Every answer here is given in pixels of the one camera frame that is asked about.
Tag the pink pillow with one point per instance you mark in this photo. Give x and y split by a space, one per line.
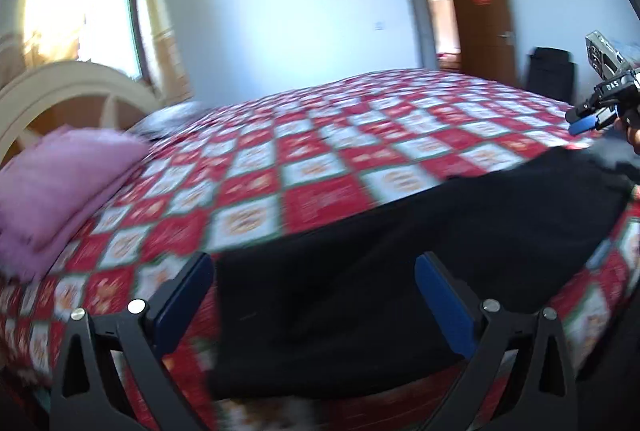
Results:
55 191

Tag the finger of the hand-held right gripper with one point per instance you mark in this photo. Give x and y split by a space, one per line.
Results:
582 125

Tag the black pants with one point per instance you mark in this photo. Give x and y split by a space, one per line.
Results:
375 286

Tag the cream wooden headboard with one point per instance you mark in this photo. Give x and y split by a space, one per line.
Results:
65 78

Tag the brown wooden door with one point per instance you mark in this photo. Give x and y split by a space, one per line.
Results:
480 41

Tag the yellow curtain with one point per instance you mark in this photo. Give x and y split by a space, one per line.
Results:
50 11
165 51

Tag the window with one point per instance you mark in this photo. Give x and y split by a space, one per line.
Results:
107 21

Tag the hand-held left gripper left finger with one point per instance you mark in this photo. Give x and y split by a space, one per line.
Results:
185 301

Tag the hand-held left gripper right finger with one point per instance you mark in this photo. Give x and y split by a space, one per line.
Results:
445 306

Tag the red checked printed blanket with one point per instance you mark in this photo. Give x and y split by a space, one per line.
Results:
310 161

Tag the grey striped pillow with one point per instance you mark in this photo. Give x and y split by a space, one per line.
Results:
165 118

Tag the person's right hand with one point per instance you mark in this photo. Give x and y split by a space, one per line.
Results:
634 138

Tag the black chair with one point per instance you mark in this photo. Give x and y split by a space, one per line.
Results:
550 71

